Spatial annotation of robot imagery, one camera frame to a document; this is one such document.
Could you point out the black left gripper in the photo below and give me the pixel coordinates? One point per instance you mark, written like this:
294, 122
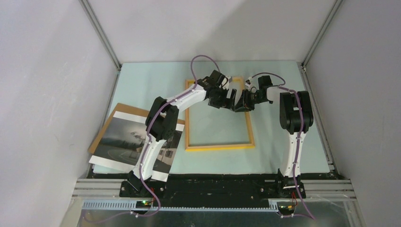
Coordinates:
229, 104

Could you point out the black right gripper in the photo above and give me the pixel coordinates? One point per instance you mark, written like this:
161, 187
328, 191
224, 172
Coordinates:
244, 100

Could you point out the yellow wooden picture frame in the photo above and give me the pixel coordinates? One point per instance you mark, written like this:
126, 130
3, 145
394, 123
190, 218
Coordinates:
208, 128

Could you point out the brown cardboard backing board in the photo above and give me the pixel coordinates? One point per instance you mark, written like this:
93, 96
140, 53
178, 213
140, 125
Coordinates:
125, 109

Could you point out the mountain landscape photo print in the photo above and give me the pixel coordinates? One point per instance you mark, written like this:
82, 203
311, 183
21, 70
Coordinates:
122, 142

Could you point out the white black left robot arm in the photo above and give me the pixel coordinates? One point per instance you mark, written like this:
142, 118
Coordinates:
163, 117

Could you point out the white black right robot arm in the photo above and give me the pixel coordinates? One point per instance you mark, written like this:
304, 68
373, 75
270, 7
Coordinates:
295, 117

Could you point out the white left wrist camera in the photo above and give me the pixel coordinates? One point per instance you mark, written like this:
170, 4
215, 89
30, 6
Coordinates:
226, 82

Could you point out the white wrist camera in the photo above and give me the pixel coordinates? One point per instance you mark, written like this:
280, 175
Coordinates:
249, 84
226, 82

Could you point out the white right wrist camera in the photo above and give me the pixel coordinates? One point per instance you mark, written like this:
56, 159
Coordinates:
249, 84

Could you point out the aluminium corner post right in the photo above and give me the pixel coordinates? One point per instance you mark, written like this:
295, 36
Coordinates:
321, 32

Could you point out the aluminium corner post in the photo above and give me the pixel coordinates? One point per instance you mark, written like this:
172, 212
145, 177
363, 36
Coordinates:
321, 32
94, 21

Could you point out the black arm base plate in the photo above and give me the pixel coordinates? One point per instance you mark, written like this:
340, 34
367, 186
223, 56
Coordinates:
214, 201

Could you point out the aluminium front rail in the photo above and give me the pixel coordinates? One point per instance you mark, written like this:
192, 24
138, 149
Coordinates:
250, 189

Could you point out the grey slotted cable duct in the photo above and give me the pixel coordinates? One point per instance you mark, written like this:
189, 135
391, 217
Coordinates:
133, 205

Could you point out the aluminium corner post left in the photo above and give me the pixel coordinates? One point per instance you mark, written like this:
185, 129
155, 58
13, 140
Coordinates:
94, 21

